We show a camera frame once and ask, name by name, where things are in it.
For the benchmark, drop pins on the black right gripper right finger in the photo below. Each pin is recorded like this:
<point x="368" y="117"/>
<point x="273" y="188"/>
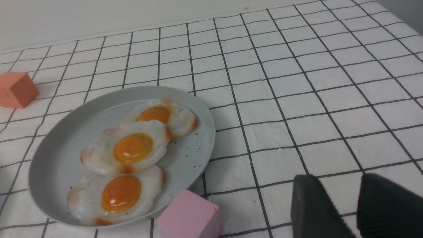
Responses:
<point x="388" y="210"/>

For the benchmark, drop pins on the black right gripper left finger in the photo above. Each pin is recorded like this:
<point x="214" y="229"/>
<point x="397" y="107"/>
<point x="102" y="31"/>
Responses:
<point x="312" y="212"/>

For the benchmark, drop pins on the fried egg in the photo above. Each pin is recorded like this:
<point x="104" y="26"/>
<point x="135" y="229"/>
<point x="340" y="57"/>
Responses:
<point x="179" y="119"/>
<point x="127" y="150"/>
<point x="102" y="200"/>

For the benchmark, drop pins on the pink foam cube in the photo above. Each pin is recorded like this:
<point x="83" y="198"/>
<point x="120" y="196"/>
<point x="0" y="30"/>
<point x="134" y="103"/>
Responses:
<point x="190" y="216"/>

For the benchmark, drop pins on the white checkered tablecloth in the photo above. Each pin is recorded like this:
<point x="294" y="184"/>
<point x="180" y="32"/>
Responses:
<point x="331" y="88"/>

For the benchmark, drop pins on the grey speckled plate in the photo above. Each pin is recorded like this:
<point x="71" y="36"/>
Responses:
<point x="56" y="166"/>

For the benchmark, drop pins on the orange foam cube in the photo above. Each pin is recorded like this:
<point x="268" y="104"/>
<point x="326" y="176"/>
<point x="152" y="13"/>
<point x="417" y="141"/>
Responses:
<point x="17" y="90"/>

